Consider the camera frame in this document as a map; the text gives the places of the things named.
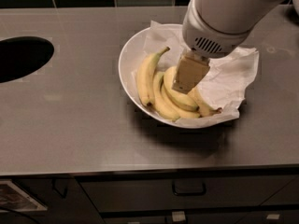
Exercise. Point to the framed picture lower left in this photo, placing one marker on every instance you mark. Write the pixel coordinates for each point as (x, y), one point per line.
(15, 198)

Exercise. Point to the white label tag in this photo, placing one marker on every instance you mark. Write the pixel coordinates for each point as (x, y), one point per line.
(178, 217)
(273, 217)

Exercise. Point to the grey drawer front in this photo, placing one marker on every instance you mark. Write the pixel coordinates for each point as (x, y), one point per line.
(152, 195)

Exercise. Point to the dark round sink opening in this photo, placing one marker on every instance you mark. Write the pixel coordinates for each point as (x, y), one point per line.
(22, 56)

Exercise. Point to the black drawer handle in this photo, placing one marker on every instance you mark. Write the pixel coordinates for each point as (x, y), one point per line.
(182, 188)

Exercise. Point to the grey cabinet door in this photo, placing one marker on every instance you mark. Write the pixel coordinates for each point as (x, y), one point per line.
(76, 208)

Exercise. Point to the white label tag centre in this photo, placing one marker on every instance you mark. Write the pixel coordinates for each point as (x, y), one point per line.
(178, 217)

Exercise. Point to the white label tag right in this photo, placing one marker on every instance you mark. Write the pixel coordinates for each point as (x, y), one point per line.
(273, 217)

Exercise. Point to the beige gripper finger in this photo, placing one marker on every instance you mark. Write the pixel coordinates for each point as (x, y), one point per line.
(191, 69)

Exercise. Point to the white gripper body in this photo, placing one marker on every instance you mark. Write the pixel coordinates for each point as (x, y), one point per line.
(209, 37)

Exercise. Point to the black cabinet door handle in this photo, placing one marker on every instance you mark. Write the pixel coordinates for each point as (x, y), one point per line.
(60, 186)

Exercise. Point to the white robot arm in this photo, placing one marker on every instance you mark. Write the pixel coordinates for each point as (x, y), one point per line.
(234, 16)

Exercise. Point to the white ceramic bowl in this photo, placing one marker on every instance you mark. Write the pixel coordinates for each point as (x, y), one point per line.
(156, 37)

